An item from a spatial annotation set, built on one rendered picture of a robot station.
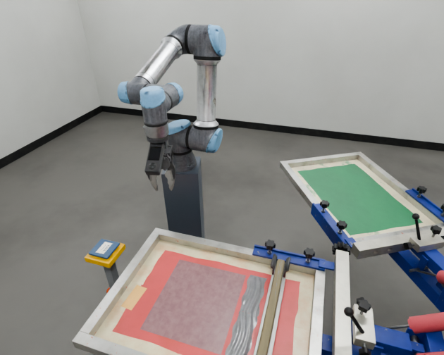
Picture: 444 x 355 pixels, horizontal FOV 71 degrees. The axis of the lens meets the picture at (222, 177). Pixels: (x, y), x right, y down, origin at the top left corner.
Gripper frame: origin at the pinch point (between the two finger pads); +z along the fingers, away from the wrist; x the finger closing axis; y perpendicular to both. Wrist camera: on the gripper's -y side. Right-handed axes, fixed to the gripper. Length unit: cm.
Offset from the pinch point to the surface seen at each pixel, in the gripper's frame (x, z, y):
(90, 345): 22, 37, -36
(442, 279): -102, 31, -15
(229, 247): -23.9, 37.2, 7.8
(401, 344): -76, 32, -38
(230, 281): -24.0, 40.7, -7.7
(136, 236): 61, 136, 121
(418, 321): -83, 28, -33
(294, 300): -49, 41, -17
